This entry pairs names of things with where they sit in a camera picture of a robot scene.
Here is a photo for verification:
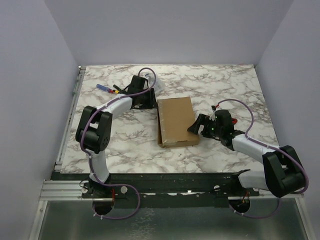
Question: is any brown cardboard express box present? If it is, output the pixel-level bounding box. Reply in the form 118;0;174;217
157;96;200;148

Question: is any red black utility knife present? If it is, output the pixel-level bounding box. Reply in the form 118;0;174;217
232;118;238;125

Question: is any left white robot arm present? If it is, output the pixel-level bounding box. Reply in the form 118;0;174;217
75;73;158;198

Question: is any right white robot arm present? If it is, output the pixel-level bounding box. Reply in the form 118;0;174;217
187;109;307;198

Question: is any clear plastic organizer box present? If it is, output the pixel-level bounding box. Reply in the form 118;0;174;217
141;72;166;96

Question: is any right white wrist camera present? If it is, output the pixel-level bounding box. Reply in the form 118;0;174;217
210;104;220;120

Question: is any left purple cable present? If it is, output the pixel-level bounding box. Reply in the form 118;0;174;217
79;67;159;221

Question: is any purple cable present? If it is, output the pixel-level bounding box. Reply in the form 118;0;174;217
79;67;159;221
216;99;310;220

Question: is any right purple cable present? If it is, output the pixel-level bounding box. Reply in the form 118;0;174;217
216;99;310;220

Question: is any blue handled screwdriver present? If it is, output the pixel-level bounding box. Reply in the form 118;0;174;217
96;84;114;94

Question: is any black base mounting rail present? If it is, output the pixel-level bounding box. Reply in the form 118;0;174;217
50;171;259;212

